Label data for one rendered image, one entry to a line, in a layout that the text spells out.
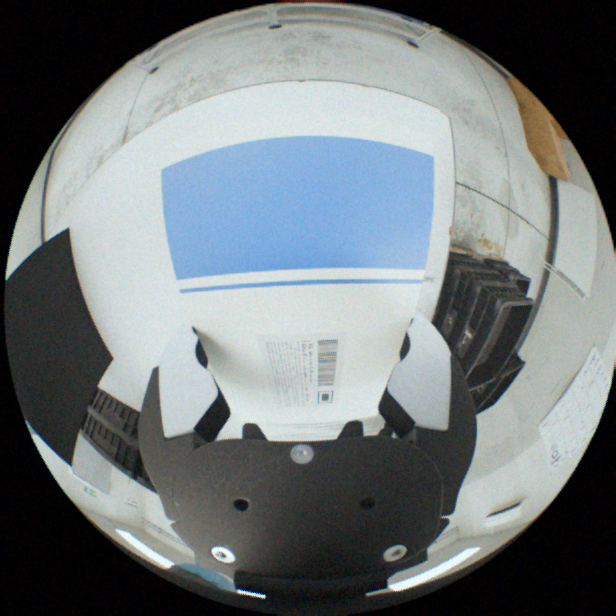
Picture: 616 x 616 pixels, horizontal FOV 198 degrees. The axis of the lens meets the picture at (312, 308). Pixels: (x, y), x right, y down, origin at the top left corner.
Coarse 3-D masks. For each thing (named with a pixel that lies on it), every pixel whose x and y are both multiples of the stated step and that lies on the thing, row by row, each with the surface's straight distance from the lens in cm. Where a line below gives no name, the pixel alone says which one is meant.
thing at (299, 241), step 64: (256, 128) 9; (320, 128) 8; (384, 128) 9; (192, 192) 9; (256, 192) 8; (320, 192) 8; (384, 192) 9; (192, 256) 10; (256, 256) 9; (320, 256) 8; (384, 256) 9; (192, 320) 11; (256, 320) 10; (320, 320) 10; (384, 320) 11; (256, 384) 14; (320, 384) 13; (384, 384) 15
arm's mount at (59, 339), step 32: (32, 256) 41; (64, 256) 43; (32, 288) 40; (64, 288) 42; (32, 320) 40; (64, 320) 42; (32, 352) 40; (64, 352) 41; (96, 352) 45; (32, 384) 41; (64, 384) 42; (96, 384) 45; (32, 416) 42; (64, 416) 43; (64, 448) 44
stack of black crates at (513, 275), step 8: (488, 264) 115; (496, 264) 112; (504, 264) 127; (504, 272) 109; (512, 272) 116; (512, 280) 129; (520, 280) 134; (528, 280) 126; (520, 288) 134; (528, 288) 131
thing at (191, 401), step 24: (192, 336) 11; (168, 360) 10; (192, 360) 9; (168, 384) 9; (192, 384) 8; (216, 384) 8; (168, 408) 8; (192, 408) 8; (216, 408) 8; (168, 432) 8; (216, 432) 8
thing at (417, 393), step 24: (408, 336) 10; (432, 336) 10; (408, 360) 9; (432, 360) 9; (408, 384) 8; (432, 384) 8; (384, 408) 8; (408, 408) 7; (432, 408) 8; (408, 432) 8
